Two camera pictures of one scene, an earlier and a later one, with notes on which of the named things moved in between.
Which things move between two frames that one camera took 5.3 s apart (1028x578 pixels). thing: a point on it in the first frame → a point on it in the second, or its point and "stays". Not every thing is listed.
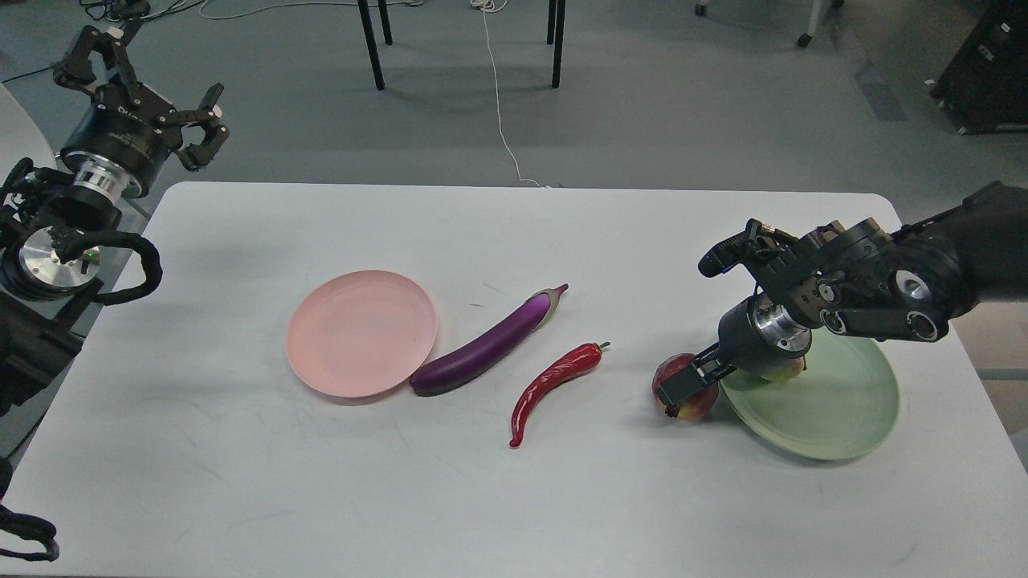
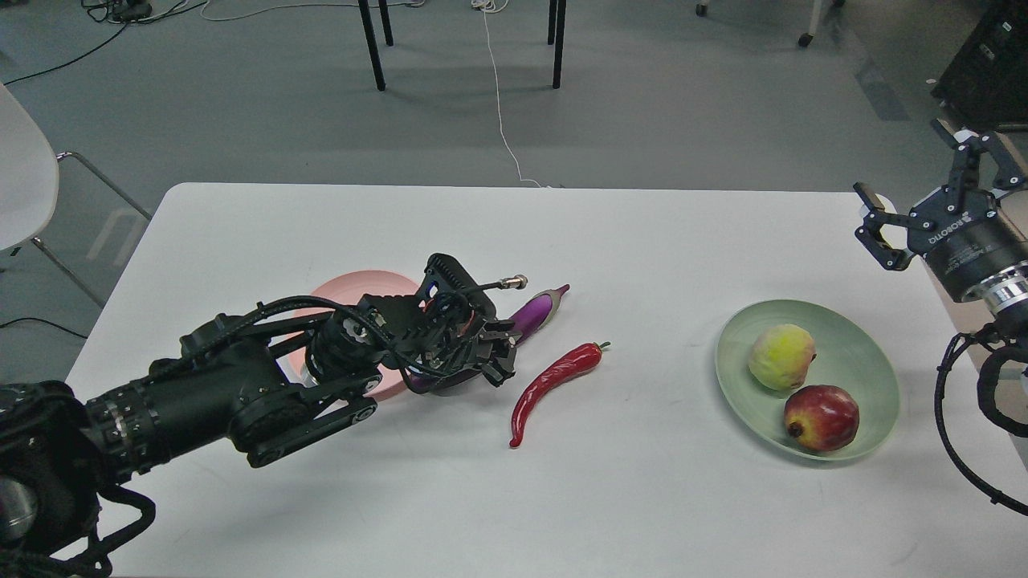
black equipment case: x=985 y=83 stays
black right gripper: x=753 y=334 → x=972 y=238
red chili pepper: x=580 y=359 stays
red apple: x=699 y=405 → x=821 y=417
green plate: x=843 y=405 stays
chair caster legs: x=805 y=39 stays
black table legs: x=389 y=38 stays
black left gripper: x=122 y=136 → x=445 y=330
